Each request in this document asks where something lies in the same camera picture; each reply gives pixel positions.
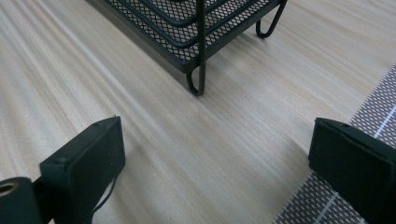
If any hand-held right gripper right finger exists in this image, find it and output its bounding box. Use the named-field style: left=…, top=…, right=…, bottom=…
left=307, top=117, right=396, bottom=224

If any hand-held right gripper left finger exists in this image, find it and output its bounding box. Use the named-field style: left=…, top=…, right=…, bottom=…
left=39, top=116, right=127, bottom=224

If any brown woven placemat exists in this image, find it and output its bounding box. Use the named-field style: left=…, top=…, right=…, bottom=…
left=271, top=63, right=396, bottom=224

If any black metal mesh rack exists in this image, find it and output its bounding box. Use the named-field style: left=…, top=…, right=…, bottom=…
left=85, top=0, right=289, bottom=97

